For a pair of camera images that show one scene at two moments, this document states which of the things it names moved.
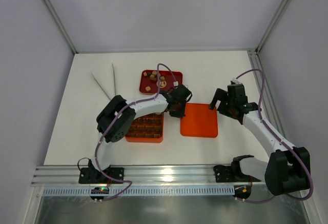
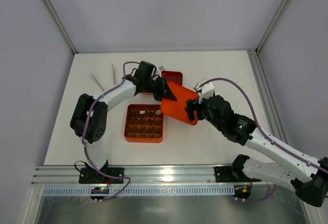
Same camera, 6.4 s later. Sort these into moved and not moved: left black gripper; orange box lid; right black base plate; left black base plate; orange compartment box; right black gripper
Moved: left black gripper; orange box lid; right black gripper
Not moved: left black base plate; orange compartment box; right black base plate
